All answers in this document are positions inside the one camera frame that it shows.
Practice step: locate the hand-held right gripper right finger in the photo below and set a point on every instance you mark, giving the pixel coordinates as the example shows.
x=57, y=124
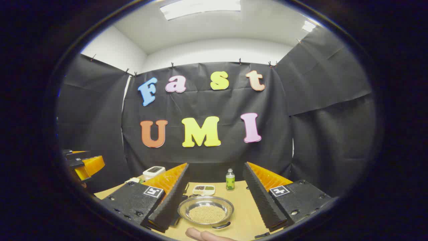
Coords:
x=264, y=201

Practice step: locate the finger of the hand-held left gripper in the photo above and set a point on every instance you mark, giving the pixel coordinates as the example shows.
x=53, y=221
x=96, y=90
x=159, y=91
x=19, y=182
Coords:
x=90, y=165
x=77, y=155

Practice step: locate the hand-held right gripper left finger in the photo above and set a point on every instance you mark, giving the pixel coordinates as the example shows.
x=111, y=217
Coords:
x=169, y=204

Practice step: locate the stainless steel pot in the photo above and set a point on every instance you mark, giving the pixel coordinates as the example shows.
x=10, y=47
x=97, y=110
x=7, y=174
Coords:
x=204, y=202

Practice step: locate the white toaster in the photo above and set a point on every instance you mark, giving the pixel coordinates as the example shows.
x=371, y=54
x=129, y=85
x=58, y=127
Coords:
x=153, y=173

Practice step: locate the white divided dish of beans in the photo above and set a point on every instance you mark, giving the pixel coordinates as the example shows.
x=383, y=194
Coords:
x=204, y=189

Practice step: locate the green label drink bottle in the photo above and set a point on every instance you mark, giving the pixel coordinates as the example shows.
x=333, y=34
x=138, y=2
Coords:
x=230, y=182

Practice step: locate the pile of yellow soybeans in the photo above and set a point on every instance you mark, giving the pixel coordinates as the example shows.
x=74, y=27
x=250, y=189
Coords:
x=207, y=215

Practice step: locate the white rectangular plate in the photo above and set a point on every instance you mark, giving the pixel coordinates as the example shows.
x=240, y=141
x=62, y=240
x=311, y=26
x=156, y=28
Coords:
x=133, y=180

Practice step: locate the small ceiling light panel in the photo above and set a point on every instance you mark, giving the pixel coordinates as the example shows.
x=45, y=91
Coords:
x=308, y=26

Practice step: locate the large ceiling light panel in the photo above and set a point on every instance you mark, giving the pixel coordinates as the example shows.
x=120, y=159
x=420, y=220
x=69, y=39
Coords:
x=200, y=8

